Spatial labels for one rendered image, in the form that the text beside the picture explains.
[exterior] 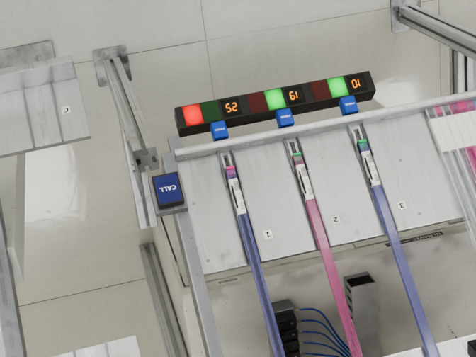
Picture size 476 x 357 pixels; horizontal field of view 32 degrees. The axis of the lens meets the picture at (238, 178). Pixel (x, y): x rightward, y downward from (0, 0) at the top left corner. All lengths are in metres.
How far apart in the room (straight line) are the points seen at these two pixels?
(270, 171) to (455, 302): 0.58
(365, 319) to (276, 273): 0.19
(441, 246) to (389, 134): 0.36
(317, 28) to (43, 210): 0.81
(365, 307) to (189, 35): 0.80
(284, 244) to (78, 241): 0.97
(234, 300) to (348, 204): 0.36
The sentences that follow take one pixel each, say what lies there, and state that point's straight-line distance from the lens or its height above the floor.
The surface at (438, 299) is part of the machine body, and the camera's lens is 1.73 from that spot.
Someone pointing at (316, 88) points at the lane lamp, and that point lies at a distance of 1.42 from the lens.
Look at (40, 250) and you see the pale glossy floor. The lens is 2.17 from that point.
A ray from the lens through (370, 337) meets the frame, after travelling 1.66.
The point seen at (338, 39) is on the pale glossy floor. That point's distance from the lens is 2.12.
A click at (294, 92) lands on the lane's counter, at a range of 1.41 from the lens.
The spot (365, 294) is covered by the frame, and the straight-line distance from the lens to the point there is 1.60.
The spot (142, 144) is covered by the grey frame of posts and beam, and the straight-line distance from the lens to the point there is 1.45.
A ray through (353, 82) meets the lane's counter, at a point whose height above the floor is 0.65.
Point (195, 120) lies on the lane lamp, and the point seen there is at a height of 0.66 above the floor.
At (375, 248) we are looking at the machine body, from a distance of 1.63.
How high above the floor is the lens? 1.95
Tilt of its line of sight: 64 degrees down
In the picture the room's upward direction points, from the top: 149 degrees clockwise
